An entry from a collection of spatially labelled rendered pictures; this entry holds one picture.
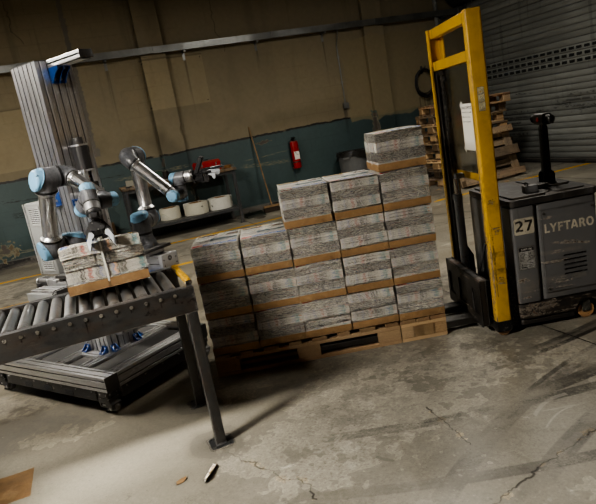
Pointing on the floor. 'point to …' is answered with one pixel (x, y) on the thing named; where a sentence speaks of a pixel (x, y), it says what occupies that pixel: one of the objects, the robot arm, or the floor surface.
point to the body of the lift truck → (546, 247)
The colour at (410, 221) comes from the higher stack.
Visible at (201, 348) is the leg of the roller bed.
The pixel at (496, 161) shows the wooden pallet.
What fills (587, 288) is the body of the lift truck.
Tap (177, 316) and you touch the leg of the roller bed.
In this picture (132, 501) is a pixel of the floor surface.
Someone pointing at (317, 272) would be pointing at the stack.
